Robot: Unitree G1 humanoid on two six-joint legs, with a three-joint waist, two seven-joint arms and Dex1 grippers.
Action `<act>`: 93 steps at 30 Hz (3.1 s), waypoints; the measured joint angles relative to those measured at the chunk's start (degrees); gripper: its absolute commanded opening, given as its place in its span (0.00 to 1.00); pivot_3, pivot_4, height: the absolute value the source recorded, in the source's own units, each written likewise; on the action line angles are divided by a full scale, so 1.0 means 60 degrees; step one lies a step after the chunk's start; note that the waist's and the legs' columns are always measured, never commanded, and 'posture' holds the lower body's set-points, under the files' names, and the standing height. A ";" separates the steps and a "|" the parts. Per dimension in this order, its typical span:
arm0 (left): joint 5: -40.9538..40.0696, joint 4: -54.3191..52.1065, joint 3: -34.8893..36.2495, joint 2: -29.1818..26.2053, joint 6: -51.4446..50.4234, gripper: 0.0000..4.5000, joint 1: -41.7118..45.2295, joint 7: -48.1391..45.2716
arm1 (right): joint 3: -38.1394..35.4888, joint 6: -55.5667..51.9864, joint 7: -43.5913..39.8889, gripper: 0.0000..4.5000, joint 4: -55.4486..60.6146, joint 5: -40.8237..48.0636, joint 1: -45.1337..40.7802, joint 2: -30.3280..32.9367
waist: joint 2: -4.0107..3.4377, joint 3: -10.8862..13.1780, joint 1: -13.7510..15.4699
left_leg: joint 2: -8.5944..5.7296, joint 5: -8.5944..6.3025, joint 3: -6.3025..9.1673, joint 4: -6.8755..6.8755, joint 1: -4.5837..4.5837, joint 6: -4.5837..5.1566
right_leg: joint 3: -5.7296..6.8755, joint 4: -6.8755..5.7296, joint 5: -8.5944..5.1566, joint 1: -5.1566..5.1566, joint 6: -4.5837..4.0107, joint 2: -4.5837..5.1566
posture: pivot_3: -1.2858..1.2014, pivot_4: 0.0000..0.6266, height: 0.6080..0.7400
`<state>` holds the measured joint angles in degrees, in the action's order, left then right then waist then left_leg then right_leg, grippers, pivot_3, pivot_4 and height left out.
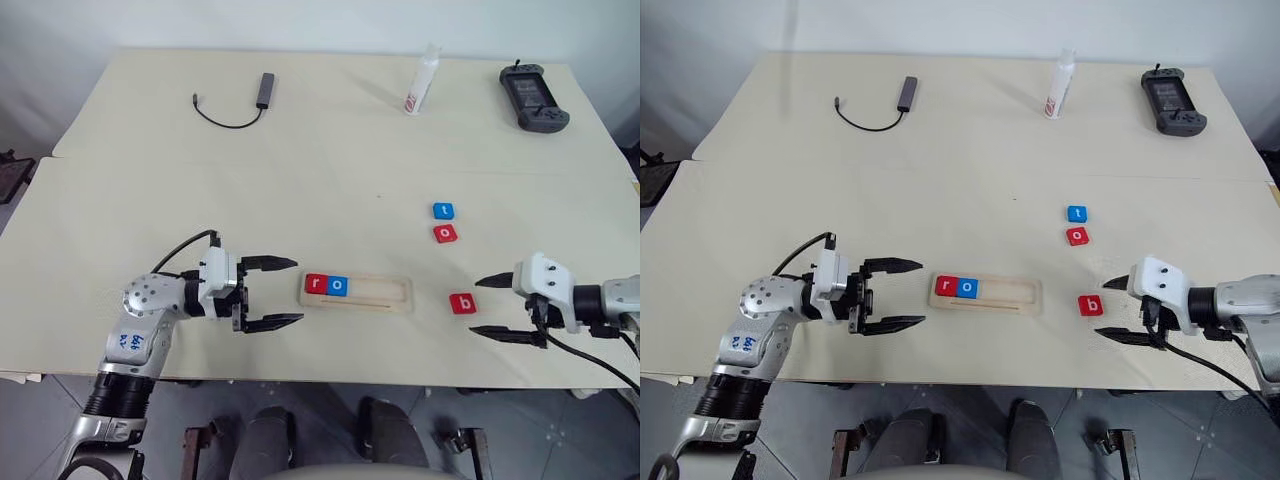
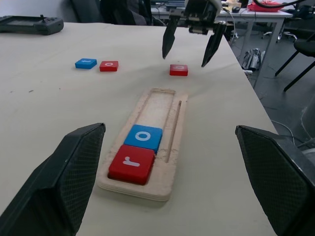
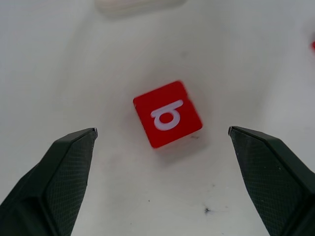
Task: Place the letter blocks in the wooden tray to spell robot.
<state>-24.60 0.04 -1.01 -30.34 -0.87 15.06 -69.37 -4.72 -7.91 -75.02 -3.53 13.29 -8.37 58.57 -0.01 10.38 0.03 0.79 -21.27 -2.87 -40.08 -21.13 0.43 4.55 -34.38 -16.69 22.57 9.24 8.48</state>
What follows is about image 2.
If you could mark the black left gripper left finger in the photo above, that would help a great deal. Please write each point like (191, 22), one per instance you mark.
(54, 186)

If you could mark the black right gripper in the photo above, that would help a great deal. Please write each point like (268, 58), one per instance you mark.
(198, 14)

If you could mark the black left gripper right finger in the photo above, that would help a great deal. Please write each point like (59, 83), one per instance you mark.
(280, 186)

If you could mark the red letter b block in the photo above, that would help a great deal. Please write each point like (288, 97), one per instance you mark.
(179, 70)

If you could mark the wooden letter tray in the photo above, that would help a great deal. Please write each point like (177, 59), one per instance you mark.
(157, 108)

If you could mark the red letter r block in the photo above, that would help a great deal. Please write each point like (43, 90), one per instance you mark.
(131, 164)

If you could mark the red letter o block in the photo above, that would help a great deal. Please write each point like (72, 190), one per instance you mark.
(108, 66)

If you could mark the blue letter o block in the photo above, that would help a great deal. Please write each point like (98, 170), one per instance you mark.
(144, 136)

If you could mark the blue letter t block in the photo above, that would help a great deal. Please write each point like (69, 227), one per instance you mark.
(85, 63)

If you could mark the black computer mouse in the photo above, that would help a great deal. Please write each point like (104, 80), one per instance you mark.
(236, 9)

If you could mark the crumpled silver bag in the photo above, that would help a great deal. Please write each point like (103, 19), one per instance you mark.
(253, 60)

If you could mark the red item on desk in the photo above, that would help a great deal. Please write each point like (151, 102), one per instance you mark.
(254, 7)

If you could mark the black office chair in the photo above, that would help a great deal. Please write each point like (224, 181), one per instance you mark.
(123, 12)
(86, 11)

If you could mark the black chair with thin legs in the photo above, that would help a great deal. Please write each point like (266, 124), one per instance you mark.
(305, 46)

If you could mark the black handheld controller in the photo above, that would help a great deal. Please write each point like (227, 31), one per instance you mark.
(29, 24)

